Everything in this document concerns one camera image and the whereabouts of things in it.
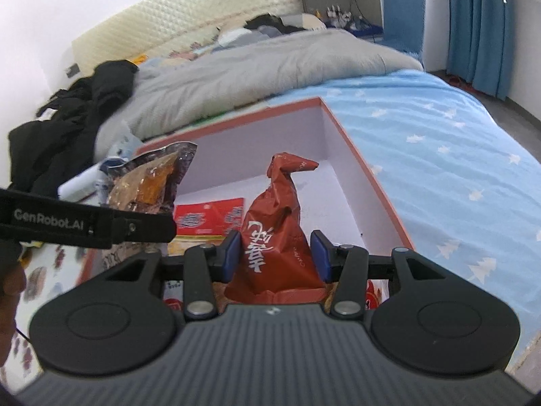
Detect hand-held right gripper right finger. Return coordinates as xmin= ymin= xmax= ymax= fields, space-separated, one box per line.
xmin=310 ymin=229 xmax=451 ymax=321

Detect white cylinder tube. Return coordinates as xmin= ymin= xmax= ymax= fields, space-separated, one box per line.
xmin=57 ymin=163 xmax=106 ymax=199

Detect grey duvet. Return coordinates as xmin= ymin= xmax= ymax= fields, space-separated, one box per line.
xmin=95 ymin=29 xmax=423 ymax=144

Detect floral pillow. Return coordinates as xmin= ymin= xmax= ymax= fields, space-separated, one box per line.
xmin=163 ymin=36 xmax=225 ymax=62

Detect black cable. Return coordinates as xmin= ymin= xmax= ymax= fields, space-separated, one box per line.
xmin=344 ymin=0 xmax=373 ymax=28

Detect blue chair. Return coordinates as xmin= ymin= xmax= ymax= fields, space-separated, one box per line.
xmin=382 ymin=0 xmax=427 ymax=68

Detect dark red snack bag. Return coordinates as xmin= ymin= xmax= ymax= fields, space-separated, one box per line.
xmin=224 ymin=152 xmax=334 ymax=305

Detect brown clear snack packet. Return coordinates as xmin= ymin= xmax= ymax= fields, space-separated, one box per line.
xmin=105 ymin=141 xmax=198 ymax=216

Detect person's left hand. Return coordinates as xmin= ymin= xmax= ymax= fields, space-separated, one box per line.
xmin=0 ymin=264 xmax=27 ymax=347

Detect blue curtain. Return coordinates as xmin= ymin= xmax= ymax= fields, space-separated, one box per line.
xmin=446 ymin=0 xmax=517 ymax=100

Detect black puffer jacket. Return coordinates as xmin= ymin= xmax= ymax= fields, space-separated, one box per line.
xmin=7 ymin=60 xmax=140 ymax=197

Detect yellow snack packet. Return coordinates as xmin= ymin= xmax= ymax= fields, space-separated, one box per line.
xmin=169 ymin=233 xmax=229 ymax=250

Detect cream quilted headboard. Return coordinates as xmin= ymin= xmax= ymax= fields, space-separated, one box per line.
xmin=71 ymin=0 xmax=304 ymax=72

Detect dark clothes on pillow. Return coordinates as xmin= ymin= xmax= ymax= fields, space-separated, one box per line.
xmin=220 ymin=14 xmax=328 ymax=45

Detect fruit printed mat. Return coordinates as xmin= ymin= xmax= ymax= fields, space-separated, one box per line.
xmin=0 ymin=241 xmax=91 ymax=394

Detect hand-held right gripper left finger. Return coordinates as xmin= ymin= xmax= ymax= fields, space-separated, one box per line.
xmin=101 ymin=229 xmax=242 ymax=321

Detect red white snack packet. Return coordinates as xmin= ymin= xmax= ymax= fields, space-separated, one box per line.
xmin=366 ymin=280 xmax=390 ymax=309
xmin=163 ymin=281 xmax=185 ymax=313

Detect small bottles group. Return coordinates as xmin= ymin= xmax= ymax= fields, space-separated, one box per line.
xmin=325 ymin=4 xmax=360 ymax=30

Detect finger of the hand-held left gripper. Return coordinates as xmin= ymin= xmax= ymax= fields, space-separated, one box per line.
xmin=111 ymin=208 xmax=177 ymax=246

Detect blue bedside table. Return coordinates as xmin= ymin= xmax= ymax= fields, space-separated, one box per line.
xmin=347 ymin=23 xmax=385 ymax=45

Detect pink cardboard box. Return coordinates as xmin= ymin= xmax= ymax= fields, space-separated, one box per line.
xmin=76 ymin=96 xmax=417 ymax=309

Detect clear plastic bag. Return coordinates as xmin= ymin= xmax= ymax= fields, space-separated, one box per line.
xmin=97 ymin=120 xmax=142 ymax=204

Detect beige pillow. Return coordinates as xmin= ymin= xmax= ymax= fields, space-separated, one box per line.
xmin=296 ymin=14 xmax=327 ymax=31

